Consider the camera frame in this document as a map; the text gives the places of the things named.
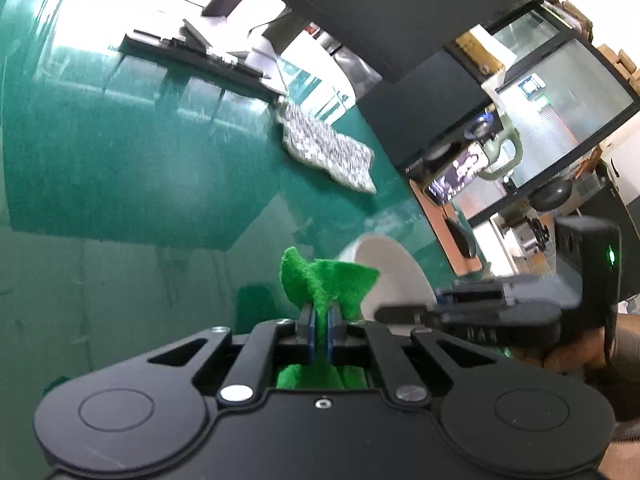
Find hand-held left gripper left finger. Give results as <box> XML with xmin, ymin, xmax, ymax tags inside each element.
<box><xmin>146</xmin><ymin>304</ymin><xmax>317</xmax><ymax>404</ymax></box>

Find dark oval object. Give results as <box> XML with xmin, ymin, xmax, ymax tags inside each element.
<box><xmin>530</xmin><ymin>178</ymin><xmax>575</xmax><ymax>210</ymax></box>

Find white ceramic bowl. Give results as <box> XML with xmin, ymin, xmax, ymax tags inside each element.
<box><xmin>336</xmin><ymin>234</ymin><xmax>436</xmax><ymax>337</ymax></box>

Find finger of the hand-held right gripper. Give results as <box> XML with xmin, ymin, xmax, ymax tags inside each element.
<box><xmin>374</xmin><ymin>301</ymin><xmax>454</xmax><ymax>328</ymax></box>

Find beige cardboard box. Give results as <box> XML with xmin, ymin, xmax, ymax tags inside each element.
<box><xmin>456</xmin><ymin>27</ymin><xmax>507</xmax><ymax>82</ymax></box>

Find black computer monitor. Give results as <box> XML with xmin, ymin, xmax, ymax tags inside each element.
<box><xmin>204</xmin><ymin>0</ymin><xmax>544</xmax><ymax>84</ymax></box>

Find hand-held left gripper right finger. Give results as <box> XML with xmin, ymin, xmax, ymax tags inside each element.
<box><xmin>327</xmin><ymin>304</ymin><xmax>506</xmax><ymax>405</ymax></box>

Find person's right forearm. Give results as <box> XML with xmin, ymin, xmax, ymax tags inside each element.
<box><xmin>597</xmin><ymin>410</ymin><xmax>640</xmax><ymax>480</ymax></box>

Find grey patterned cloth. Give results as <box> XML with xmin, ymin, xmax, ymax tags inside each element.
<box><xmin>276</xmin><ymin>101</ymin><xmax>377</xmax><ymax>194</ymax></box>

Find bright green cleaning cloth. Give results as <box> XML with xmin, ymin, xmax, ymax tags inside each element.
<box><xmin>275</xmin><ymin>246</ymin><xmax>380</xmax><ymax>391</ymax></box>

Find stack of cardboard boxes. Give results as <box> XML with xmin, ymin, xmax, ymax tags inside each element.
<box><xmin>597</xmin><ymin>42</ymin><xmax>640</xmax><ymax>94</ymax></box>

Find smartphone with lit screen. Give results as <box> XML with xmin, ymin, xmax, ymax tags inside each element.
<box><xmin>424</xmin><ymin>140</ymin><xmax>491</xmax><ymax>206</ymax></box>

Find person's right hand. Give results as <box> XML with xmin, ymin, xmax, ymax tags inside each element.
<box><xmin>541</xmin><ymin>304</ymin><xmax>640</xmax><ymax>424</ymax></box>

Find brown mouse pad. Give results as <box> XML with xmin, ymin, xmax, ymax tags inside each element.
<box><xmin>410</xmin><ymin>179</ymin><xmax>484</xmax><ymax>277</ymax></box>

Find black computer mouse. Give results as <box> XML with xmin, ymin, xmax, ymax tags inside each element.
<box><xmin>443</xmin><ymin>215</ymin><xmax>479</xmax><ymax>260</ymax></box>

